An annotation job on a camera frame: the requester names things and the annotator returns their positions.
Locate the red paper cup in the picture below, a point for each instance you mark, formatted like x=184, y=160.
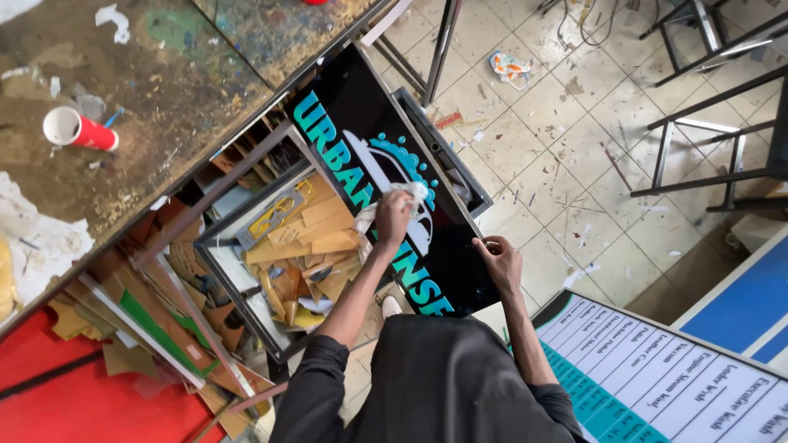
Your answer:
x=83, y=130

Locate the white plastic container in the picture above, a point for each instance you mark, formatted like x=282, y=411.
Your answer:
x=760, y=232

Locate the pile of yellow brown offcuts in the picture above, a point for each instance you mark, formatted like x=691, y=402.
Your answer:
x=320, y=229

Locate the blue stick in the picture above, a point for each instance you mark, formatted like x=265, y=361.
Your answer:
x=113, y=117

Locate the heap of scrap sheets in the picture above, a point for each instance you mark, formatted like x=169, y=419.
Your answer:
x=166, y=307

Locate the person's right hand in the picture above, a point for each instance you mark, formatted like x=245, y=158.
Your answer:
x=505, y=264

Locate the black metal table legs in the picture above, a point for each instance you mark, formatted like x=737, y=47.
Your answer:
x=442, y=49

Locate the black metal stand frame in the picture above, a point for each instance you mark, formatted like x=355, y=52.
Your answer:
x=708, y=24
x=732, y=92

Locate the black metal box frame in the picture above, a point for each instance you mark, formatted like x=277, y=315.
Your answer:
x=457, y=167

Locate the person's black clothing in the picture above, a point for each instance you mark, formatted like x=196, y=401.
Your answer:
x=443, y=381

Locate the torn white paper scrap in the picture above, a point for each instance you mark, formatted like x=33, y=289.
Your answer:
x=114, y=21

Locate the person's white shoe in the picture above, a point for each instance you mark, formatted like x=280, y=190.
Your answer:
x=391, y=306

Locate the person's left hand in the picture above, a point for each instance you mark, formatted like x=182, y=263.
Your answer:
x=393, y=218

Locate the red sheet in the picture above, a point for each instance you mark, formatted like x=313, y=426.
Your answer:
x=55, y=394

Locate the white list board teal column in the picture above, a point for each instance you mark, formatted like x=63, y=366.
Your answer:
x=665, y=375

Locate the white cleaning cloth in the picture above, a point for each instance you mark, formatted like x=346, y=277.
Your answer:
x=420, y=191

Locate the person's left fingers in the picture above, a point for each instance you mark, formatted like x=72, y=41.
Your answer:
x=401, y=198

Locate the crumpled orange white wrapper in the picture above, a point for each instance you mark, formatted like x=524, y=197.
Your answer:
x=510, y=67

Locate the black sign board teal lettering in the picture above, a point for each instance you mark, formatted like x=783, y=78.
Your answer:
x=345, y=92

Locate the blue and white board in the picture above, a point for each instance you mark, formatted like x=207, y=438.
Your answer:
x=739, y=301

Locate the heap of white paper scraps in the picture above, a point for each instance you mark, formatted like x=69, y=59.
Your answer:
x=43, y=246

